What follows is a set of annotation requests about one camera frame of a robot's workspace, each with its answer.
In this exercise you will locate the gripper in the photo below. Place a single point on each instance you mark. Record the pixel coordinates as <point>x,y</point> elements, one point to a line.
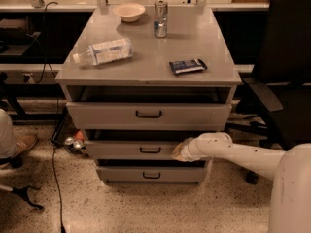
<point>189,149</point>

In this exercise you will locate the grey drawer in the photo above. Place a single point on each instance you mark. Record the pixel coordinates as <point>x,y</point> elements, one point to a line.
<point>151,171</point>
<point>135,145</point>
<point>149,116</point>

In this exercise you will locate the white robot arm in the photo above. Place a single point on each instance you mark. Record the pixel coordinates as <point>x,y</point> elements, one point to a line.
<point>290,171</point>

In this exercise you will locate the grey bottom drawer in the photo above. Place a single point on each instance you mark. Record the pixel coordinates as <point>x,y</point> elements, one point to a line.
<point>151,171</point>

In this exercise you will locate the grey drawer cabinet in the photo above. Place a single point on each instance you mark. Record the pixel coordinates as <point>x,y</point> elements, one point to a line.
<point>146,77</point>

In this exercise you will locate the grey top drawer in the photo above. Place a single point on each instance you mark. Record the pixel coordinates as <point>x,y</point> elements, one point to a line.
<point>149,116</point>

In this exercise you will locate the dark blue snack packet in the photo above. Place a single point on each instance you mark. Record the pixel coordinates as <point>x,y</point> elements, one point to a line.
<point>187,66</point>

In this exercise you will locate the black office chair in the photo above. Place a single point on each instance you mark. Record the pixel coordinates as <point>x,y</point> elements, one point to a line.
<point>278,90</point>

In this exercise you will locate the clear plastic water bottle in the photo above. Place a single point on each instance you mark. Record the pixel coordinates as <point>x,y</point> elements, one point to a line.
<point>105,52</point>

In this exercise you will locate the silver drink can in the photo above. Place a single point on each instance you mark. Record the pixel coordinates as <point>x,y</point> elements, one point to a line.
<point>160,18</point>

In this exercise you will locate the beige bowl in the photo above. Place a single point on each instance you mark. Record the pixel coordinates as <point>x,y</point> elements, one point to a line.
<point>129,12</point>

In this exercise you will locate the black chair base left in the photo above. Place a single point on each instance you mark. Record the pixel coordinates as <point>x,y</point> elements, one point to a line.
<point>23,194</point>

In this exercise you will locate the person leg and shoe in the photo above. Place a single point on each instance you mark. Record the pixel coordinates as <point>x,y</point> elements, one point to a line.
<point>11,144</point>

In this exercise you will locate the wire basket with cans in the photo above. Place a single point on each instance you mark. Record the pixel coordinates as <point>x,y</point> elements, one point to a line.
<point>65,136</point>

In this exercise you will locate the wall power outlet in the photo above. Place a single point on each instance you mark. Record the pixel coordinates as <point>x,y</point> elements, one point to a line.
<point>28,78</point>

